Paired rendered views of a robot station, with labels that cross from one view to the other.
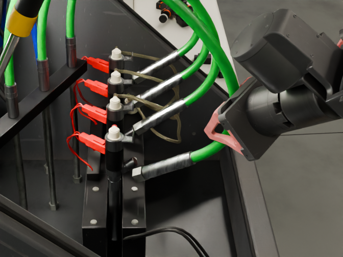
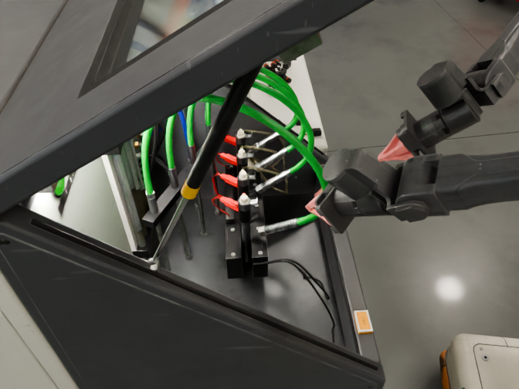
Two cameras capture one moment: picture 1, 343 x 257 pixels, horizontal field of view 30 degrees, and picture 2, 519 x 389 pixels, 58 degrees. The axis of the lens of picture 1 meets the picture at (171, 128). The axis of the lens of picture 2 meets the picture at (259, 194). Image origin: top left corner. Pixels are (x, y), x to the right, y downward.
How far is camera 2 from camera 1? 0.17 m
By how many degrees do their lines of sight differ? 9
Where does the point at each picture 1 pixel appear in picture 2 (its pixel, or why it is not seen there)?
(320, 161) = not seen: hidden behind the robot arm
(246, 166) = not seen: hidden behind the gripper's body
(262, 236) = (345, 257)
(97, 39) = not seen: hidden behind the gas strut
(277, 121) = (354, 212)
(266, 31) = (346, 166)
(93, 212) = (232, 247)
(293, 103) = (364, 204)
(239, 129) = (329, 215)
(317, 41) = (380, 168)
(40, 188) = (194, 221)
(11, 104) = (173, 180)
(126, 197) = (253, 234)
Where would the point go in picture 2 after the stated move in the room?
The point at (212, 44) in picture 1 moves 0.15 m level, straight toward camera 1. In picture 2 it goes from (310, 157) to (307, 224)
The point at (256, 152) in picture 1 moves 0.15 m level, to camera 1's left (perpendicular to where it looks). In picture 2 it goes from (340, 228) to (251, 228)
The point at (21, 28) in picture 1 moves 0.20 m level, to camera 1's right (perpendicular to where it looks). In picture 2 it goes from (191, 194) to (360, 197)
